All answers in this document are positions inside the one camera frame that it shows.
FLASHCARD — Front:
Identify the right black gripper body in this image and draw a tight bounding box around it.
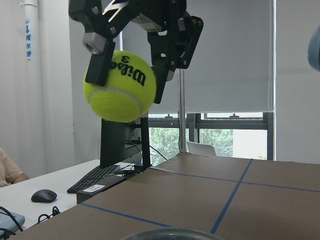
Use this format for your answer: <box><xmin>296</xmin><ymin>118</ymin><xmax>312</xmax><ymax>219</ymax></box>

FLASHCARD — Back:
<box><xmin>68</xmin><ymin>0</ymin><xmax>187</xmax><ymax>33</ymax></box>

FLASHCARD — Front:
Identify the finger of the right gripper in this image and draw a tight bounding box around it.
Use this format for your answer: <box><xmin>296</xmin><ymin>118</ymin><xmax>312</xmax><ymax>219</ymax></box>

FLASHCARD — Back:
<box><xmin>147</xmin><ymin>13</ymin><xmax>204</xmax><ymax>104</ymax></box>
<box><xmin>82</xmin><ymin>9</ymin><xmax>130</xmax><ymax>87</ymax></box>

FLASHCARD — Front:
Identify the tennis ball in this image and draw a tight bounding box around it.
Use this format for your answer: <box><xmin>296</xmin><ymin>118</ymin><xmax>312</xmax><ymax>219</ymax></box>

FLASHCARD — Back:
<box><xmin>83</xmin><ymin>50</ymin><xmax>157</xmax><ymax>123</ymax></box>

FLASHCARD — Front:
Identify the Wilson tennis ball can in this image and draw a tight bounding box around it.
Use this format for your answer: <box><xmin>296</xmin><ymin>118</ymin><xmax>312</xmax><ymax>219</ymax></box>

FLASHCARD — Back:
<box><xmin>123</xmin><ymin>227</ymin><xmax>222</xmax><ymax>240</ymax></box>

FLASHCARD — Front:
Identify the black computer monitor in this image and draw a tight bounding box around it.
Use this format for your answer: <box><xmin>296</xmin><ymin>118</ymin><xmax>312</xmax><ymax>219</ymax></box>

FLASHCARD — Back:
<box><xmin>99</xmin><ymin>117</ymin><xmax>151</xmax><ymax>170</ymax></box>

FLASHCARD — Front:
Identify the black keyboard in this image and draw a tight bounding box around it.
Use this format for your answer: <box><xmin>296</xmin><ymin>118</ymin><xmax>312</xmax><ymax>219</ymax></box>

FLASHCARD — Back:
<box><xmin>67</xmin><ymin>164</ymin><xmax>120</xmax><ymax>194</ymax></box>

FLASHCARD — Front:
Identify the person in orange shirt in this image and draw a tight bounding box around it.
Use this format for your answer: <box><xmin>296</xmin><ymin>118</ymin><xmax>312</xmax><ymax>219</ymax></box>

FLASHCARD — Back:
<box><xmin>0</xmin><ymin>148</ymin><xmax>29</xmax><ymax>188</ymax></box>

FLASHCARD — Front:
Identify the black computer mouse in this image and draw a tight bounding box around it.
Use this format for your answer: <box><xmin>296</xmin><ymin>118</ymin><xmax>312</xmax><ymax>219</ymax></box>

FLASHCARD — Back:
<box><xmin>30</xmin><ymin>189</ymin><xmax>58</xmax><ymax>203</ymax></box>

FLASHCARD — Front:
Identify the aluminium frame post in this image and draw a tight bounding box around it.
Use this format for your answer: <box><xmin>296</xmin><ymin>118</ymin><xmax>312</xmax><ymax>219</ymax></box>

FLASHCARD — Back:
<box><xmin>178</xmin><ymin>69</ymin><xmax>186</xmax><ymax>153</ymax></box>

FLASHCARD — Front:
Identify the white wall pipe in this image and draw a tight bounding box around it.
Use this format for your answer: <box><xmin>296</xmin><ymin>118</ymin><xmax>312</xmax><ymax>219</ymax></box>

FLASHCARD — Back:
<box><xmin>20</xmin><ymin>0</ymin><xmax>47</xmax><ymax>175</ymax></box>

